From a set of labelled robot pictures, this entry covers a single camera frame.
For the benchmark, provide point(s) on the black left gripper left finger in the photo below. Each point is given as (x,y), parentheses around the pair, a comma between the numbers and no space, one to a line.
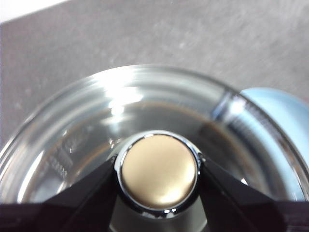
(60,215)

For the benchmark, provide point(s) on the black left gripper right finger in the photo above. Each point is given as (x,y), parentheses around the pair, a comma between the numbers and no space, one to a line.
(241,210)

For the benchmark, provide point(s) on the glass lid with gold-topped knob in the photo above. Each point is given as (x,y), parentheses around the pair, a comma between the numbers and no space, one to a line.
(157,171)

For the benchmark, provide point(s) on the blue round plate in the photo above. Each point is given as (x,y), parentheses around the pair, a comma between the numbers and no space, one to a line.
(285,113)

